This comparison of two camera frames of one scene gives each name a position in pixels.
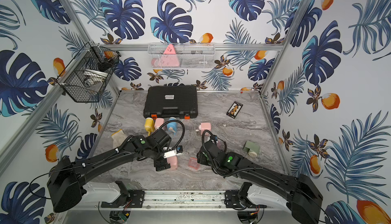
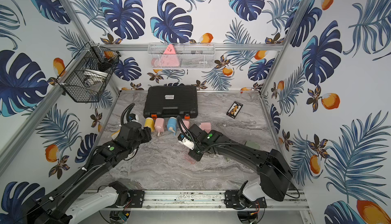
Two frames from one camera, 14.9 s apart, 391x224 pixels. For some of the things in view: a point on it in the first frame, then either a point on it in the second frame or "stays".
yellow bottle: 149,125 stays
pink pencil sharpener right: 204,126 stays
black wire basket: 89,73 stays
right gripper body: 203,160 to 196,152
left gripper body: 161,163 to 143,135
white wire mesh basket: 182,55 stays
